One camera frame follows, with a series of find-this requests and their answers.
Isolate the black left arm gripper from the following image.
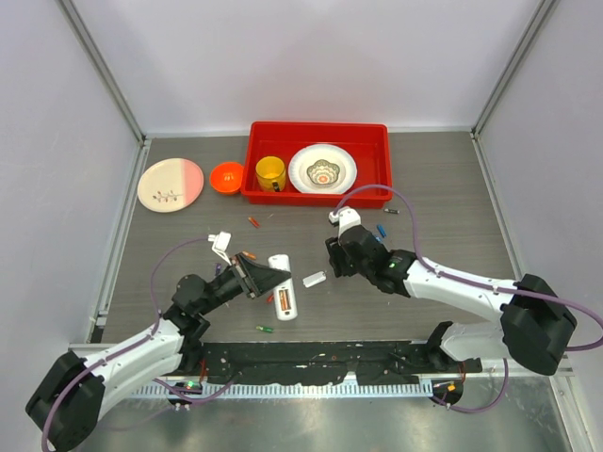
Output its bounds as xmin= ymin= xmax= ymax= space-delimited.
xmin=197 ymin=251 xmax=289 ymax=315

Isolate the orange AAA battery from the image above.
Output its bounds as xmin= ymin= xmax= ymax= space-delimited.
xmin=279 ymin=289 xmax=290 ymax=312

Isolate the white remote control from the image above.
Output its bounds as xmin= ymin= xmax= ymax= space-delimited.
xmin=268 ymin=254 xmax=298 ymax=321

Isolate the white battery cover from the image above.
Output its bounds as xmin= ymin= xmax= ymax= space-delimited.
xmin=302 ymin=271 xmax=327 ymax=288

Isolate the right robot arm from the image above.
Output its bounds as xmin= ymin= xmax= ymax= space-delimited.
xmin=325 ymin=225 xmax=578 ymax=376

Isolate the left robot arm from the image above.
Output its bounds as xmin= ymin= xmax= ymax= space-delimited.
xmin=25 ymin=253 xmax=291 ymax=451

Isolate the blue battery far right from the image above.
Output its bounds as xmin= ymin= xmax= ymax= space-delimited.
xmin=377 ymin=224 xmax=387 ymax=238

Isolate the green battery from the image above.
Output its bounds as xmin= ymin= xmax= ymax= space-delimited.
xmin=256 ymin=325 xmax=274 ymax=333

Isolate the orange battery behind gripper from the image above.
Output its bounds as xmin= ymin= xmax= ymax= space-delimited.
xmin=248 ymin=217 xmax=261 ymax=228

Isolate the patterned small bowl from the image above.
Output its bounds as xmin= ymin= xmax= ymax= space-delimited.
xmin=306 ymin=159 xmax=340 ymax=186

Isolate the white plate in bin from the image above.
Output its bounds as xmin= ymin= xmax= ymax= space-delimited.
xmin=287 ymin=143 xmax=358 ymax=195

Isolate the red plastic bin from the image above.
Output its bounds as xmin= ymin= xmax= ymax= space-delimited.
xmin=241 ymin=121 xmax=393 ymax=209

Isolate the yellow mug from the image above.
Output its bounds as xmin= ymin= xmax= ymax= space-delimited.
xmin=255 ymin=156 xmax=287 ymax=192

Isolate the orange plastic bowl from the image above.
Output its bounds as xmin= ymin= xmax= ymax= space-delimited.
xmin=209 ymin=161 xmax=244 ymax=195

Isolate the pink and white plate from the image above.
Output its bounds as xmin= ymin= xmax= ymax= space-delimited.
xmin=137 ymin=158 xmax=204 ymax=213

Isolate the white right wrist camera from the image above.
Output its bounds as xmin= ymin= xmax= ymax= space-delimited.
xmin=328 ymin=206 xmax=362 ymax=235

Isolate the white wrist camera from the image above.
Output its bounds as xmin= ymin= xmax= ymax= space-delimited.
xmin=328 ymin=206 xmax=362 ymax=235
xmin=207 ymin=232 xmax=232 ymax=265

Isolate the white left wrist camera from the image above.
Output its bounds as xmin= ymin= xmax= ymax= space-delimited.
xmin=207 ymin=232 xmax=232 ymax=265

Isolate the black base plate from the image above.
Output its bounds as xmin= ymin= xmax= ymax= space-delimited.
xmin=146 ymin=339 xmax=482 ymax=387

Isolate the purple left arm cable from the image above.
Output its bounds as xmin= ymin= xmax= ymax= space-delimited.
xmin=41 ymin=237 xmax=211 ymax=448

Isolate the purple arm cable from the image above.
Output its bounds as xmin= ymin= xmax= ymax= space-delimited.
xmin=41 ymin=237 xmax=211 ymax=448
xmin=334 ymin=185 xmax=603 ymax=352

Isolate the aluminium front rail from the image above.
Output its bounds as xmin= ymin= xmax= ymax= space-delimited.
xmin=124 ymin=379 xmax=433 ymax=399

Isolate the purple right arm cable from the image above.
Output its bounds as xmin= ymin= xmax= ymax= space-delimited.
xmin=334 ymin=185 xmax=603 ymax=352

